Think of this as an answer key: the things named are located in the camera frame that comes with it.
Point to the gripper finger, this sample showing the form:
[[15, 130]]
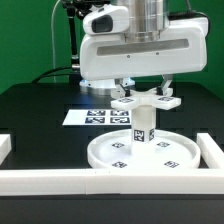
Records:
[[164, 89], [121, 91]]

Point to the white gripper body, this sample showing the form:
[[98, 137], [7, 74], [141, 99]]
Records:
[[180, 49]]

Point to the white cross-shaped table base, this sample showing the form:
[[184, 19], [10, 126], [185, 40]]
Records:
[[147, 98]]

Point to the white round table top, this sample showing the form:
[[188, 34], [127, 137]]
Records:
[[167, 150]]

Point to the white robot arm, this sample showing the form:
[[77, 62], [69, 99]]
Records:
[[138, 38]]

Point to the white marker sheet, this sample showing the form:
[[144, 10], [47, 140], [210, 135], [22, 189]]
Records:
[[92, 117]]

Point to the white U-shaped fence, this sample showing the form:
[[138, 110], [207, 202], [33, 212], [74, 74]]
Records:
[[208, 180]]

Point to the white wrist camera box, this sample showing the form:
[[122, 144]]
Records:
[[107, 20]]

